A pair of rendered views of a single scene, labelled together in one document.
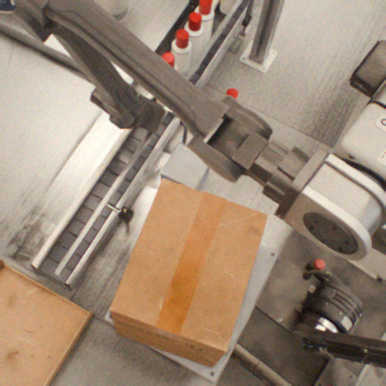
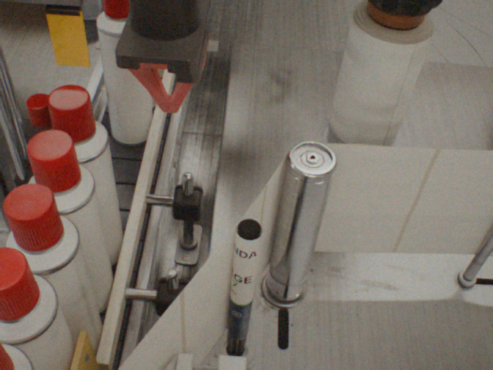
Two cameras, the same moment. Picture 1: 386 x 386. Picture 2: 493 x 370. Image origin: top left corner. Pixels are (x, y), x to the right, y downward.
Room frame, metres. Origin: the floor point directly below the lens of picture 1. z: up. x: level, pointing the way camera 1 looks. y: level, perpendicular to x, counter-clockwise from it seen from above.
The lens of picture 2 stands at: (1.57, 0.02, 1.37)
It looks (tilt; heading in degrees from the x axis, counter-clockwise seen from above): 48 degrees down; 160
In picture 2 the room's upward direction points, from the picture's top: 5 degrees clockwise
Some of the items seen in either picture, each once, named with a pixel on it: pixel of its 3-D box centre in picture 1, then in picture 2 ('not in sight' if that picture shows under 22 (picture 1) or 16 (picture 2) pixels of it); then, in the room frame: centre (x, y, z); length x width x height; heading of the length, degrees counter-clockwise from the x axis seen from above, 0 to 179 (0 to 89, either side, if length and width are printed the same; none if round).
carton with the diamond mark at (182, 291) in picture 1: (188, 277); not in sight; (0.35, -0.02, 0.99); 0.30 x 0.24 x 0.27; 171
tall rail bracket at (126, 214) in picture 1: (119, 217); not in sight; (0.48, 0.17, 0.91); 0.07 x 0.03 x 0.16; 71
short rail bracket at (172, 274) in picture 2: not in sight; (156, 303); (1.29, 0.04, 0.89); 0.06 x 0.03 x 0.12; 71
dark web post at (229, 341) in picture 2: not in sight; (240, 298); (1.34, 0.10, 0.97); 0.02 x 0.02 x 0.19
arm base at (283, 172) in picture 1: (283, 172); not in sight; (0.41, -0.13, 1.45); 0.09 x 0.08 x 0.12; 152
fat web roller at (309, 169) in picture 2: not in sight; (296, 232); (1.29, 0.17, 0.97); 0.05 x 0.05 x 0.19
